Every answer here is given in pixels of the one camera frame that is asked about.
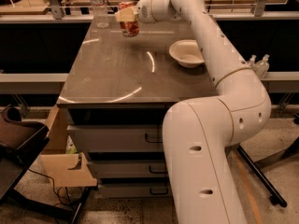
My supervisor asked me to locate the open cardboard box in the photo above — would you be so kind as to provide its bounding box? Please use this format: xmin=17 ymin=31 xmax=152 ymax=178
xmin=41 ymin=105 xmax=97 ymax=188

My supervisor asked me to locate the black floor cable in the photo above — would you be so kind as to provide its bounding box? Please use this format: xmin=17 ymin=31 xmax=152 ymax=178
xmin=28 ymin=167 xmax=82 ymax=224

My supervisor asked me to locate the clear sanitizer bottle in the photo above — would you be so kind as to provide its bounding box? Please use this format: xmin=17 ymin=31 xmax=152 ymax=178
xmin=247 ymin=55 xmax=256 ymax=72
xmin=254 ymin=54 xmax=269 ymax=78

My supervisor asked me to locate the top grey drawer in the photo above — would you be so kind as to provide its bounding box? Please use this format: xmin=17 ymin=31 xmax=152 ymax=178
xmin=67 ymin=125 xmax=163 ymax=152

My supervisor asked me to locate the red coke can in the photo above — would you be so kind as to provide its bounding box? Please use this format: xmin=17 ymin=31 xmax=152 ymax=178
xmin=118 ymin=2 xmax=139 ymax=37

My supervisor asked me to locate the middle grey drawer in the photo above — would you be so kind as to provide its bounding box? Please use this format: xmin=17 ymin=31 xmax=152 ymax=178
xmin=87 ymin=160 xmax=167 ymax=179

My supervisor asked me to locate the left clear sanitizer bottle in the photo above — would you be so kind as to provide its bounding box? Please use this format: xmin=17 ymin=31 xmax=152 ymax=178
xmin=247 ymin=55 xmax=256 ymax=72

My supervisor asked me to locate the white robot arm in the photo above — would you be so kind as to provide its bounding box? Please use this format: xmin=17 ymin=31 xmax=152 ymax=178
xmin=116 ymin=0 xmax=271 ymax=224

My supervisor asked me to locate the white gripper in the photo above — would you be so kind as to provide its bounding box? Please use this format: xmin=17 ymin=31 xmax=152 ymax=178
xmin=115 ymin=0 xmax=172 ymax=23

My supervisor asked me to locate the grey drawer cabinet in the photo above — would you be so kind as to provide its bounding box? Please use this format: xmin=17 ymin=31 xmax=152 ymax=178
xmin=57 ymin=22 xmax=216 ymax=187

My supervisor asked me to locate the grey drawer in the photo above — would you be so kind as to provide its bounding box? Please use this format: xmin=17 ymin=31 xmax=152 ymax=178
xmin=98 ymin=183 xmax=172 ymax=198
xmin=67 ymin=125 xmax=163 ymax=152
xmin=87 ymin=160 xmax=167 ymax=179

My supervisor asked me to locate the right clear sanitizer bottle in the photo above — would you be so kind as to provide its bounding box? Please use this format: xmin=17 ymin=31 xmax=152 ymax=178
xmin=254 ymin=54 xmax=269 ymax=78

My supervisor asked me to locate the dark brown chair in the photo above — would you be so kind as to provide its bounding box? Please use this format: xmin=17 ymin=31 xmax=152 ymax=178
xmin=0 ymin=105 xmax=49 ymax=202

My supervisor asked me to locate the bottom grey drawer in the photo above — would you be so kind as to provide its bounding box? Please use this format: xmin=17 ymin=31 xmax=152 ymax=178
xmin=98 ymin=183 xmax=172 ymax=198

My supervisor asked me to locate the white paper bowl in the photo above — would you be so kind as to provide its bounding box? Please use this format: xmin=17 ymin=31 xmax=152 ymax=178
xmin=169 ymin=40 xmax=204 ymax=68

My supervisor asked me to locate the clear plastic water bottle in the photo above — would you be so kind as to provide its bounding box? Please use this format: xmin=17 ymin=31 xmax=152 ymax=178
xmin=90 ymin=0 xmax=109 ymax=29

